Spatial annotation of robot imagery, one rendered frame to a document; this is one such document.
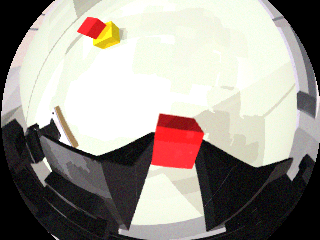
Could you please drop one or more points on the red cube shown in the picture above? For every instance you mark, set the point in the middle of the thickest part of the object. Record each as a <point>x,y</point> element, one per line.
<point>92,27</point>
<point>177,141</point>

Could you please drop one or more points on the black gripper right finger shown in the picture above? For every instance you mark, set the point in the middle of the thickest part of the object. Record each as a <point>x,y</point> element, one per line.
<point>228,185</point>

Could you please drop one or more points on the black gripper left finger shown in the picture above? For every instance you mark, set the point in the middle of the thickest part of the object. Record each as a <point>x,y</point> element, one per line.
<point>118,177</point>

